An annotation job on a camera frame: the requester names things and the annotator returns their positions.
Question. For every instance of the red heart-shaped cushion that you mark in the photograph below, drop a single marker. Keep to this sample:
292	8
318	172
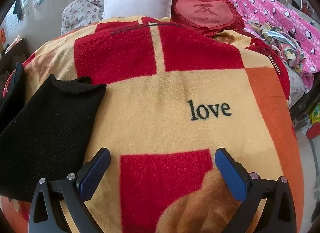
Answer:
205	10

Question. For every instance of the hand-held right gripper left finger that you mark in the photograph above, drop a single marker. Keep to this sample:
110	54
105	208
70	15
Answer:
93	175

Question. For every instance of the red and yellow printed blanket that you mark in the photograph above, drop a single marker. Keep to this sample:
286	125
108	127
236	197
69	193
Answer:
155	102

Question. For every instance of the dark hanging cloth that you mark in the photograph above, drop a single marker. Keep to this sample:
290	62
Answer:
18	10

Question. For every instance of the blue face mask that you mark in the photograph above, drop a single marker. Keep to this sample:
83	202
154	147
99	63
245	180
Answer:
280	36

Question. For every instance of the floral patterned cloth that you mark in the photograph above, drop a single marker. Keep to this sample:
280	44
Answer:
291	56

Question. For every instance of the frosted glass window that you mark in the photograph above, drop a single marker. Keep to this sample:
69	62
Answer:
11	20

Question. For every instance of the white pillow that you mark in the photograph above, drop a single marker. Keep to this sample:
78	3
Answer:
137	5

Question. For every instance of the colourful plastic bag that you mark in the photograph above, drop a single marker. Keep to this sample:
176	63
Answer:
315	115

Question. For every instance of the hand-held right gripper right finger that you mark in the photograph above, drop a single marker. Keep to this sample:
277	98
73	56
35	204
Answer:
231	175

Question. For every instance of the grey floral quilt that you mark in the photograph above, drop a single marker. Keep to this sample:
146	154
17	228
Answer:
82	7

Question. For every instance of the red paper sticker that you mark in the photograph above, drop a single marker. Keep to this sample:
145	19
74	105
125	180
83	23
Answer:
2	35

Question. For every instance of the pink printed blanket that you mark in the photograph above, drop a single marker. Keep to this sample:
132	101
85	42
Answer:
275	10

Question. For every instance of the pink cloth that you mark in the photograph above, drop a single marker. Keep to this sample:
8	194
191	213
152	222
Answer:
16	40

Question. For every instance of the black pants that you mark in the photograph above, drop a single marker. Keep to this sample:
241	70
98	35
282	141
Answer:
50	132

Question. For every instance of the dark wooden cabinet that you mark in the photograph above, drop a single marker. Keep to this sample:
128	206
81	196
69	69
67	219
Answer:
12	57

